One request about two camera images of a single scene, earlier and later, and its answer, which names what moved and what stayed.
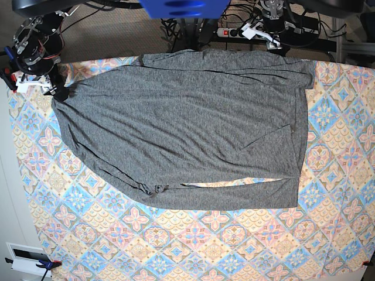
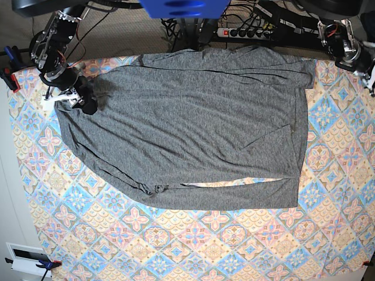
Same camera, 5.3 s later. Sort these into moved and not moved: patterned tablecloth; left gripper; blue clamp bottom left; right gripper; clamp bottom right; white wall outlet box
Moved: left gripper; right gripper
Not moved: clamp bottom right; patterned tablecloth; white wall outlet box; blue clamp bottom left
